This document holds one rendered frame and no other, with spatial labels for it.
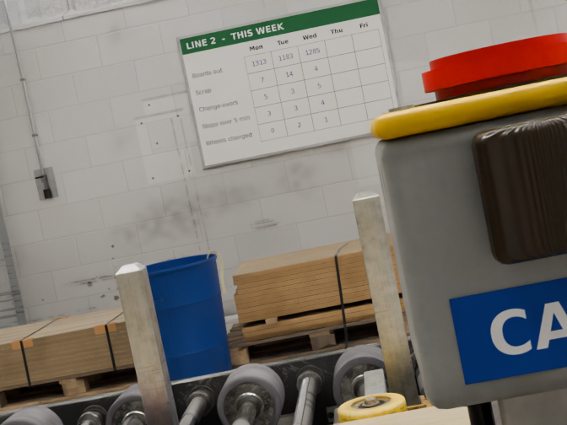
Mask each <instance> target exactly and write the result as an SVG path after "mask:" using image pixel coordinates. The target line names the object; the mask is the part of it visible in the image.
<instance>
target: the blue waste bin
mask: <svg viewBox="0 0 567 425"><path fill-rule="evenodd" d="M210 252H215V253H216V254H217V255H218V258H219V262H220V278H221V285H222V290H223V293H226V290H225V286H224V269H223V262H222V259H221V257H220V255H219V253H218V252H217V251H215V250H213V251H209V252H208V254H203V255H196V256H187V257H182V258H177V259H173V260H168V261H162V262H158V263H154V264H150V265H147V266H146V267H147V271H148V279H149V283H150V287H151V291H152V295H153V300H154V307H155V311H156V315H157V319H158V323H159V331H160V335H161V339H162V343H163V348H164V352H165V359H166V363H167V368H168V371H169V376H170V381H175V380H179V379H188V378H192V377H197V376H202V375H207V374H215V373H220V372H224V371H230V370H233V369H232V363H231V357H230V347H229V342H228V339H229V338H228V336H227V330H226V324H225V318H224V308H223V302H222V296H221V290H220V285H219V274H218V268H217V262H216V259H217V255H216V254H210Z"/></svg>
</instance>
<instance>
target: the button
mask: <svg viewBox="0 0 567 425"><path fill-rule="evenodd" d="M429 67H430V71H428V72H425V73H421V75H422V79H423V85H424V92H425V93H426V94H427V93H433V92H435V98H436V100H443V99H447V98H451V97H456V96H459V95H464V94H470V93H475V92H479V91H484V90H488V89H495V88H499V87H504V86H508V85H512V84H517V83H525V82H529V81H533V80H538V79H542V78H550V77H554V76H559V75H563V74H567V33H558V34H551V35H541V36H537V37H532V38H527V39H523V40H514V41H510V42H506V43H502V44H498V45H493V46H486V47H483V48H478V49H475V50H471V51H464V52H461V53H457V54H454V55H450V56H445V57H442V58H439V59H436V60H433V61H431V62H429Z"/></svg>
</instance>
